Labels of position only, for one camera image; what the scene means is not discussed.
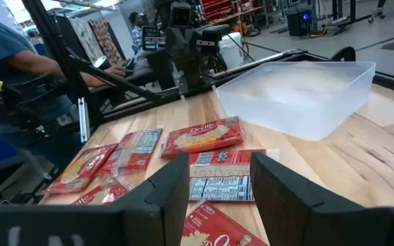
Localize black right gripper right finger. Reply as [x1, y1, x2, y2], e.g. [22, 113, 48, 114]
[250, 152, 394, 246]

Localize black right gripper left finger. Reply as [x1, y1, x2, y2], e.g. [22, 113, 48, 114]
[0, 152, 191, 246]

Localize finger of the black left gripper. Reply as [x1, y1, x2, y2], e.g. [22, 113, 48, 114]
[142, 25, 166, 52]
[196, 29, 222, 54]

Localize red popcorn bag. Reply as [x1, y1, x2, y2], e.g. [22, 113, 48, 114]
[188, 148, 280, 203]
[180, 200, 270, 246]
[44, 143, 119, 195]
[99, 128, 163, 177]
[160, 115, 245, 160]
[72, 176, 136, 206]

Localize person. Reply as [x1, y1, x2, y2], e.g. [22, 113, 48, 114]
[0, 10, 127, 137]
[128, 12, 147, 52]

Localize white plastic bucket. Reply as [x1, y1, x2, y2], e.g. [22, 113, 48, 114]
[218, 32, 245, 70]

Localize red storage rack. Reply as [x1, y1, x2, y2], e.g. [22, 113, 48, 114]
[199, 0, 242, 21]

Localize black keyboard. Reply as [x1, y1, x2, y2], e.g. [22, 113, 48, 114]
[120, 57, 137, 78]

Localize dark grey desk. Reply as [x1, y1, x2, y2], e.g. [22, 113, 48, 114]
[90, 64, 176, 95]

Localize red floral fabric panel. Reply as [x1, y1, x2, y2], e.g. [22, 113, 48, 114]
[89, 19, 124, 66]

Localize light patterned fabric panel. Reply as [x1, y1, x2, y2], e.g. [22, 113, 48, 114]
[67, 17, 105, 64]

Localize black divider panel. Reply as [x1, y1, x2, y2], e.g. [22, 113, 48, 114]
[55, 15, 85, 61]

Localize black computer tower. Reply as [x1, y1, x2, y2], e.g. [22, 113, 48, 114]
[285, 5, 315, 38]

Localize clear plastic bin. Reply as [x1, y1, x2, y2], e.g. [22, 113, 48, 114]
[215, 61, 377, 141]

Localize black machine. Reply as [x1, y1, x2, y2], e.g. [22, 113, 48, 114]
[0, 68, 60, 137]

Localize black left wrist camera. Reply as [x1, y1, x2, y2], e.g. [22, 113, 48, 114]
[168, 1, 194, 29]

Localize silver metal bracket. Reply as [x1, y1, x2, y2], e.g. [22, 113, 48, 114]
[77, 97, 91, 144]

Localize black curved cable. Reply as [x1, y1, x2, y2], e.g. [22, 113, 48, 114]
[328, 46, 357, 63]

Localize black standing desk frame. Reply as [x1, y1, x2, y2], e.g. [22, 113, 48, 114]
[326, 0, 376, 27]

